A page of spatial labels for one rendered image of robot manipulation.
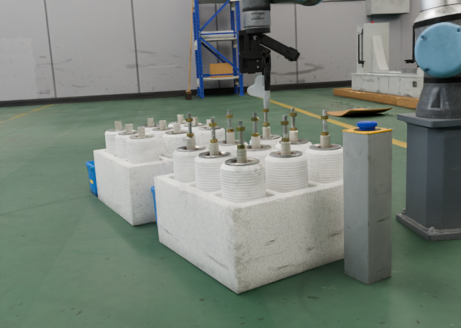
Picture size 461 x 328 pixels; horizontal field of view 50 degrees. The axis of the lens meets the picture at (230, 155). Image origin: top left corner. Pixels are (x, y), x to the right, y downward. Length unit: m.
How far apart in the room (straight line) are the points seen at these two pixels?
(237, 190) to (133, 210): 0.54
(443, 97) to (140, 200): 0.87
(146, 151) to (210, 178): 0.43
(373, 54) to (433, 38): 4.60
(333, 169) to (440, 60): 0.33
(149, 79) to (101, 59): 0.73
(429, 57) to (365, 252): 0.45
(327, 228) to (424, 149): 0.35
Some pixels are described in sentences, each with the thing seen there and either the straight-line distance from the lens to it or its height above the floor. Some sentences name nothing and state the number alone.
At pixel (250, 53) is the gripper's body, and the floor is 0.48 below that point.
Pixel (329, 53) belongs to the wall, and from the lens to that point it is 7.96.
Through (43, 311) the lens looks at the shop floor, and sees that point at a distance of 1.09.
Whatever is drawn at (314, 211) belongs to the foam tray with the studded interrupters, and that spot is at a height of 0.13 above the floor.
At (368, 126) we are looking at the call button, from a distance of 1.03.
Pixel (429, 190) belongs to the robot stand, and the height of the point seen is 0.12.
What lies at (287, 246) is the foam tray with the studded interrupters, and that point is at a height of 0.07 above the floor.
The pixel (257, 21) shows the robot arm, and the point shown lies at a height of 0.56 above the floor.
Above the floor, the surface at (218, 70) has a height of 0.36.
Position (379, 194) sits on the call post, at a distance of 1.05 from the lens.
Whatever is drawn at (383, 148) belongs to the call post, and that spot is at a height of 0.28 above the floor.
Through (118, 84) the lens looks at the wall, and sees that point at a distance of 7.58.
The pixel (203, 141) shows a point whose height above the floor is 0.22.
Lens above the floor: 0.46
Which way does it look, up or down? 11 degrees down
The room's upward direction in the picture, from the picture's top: 3 degrees counter-clockwise
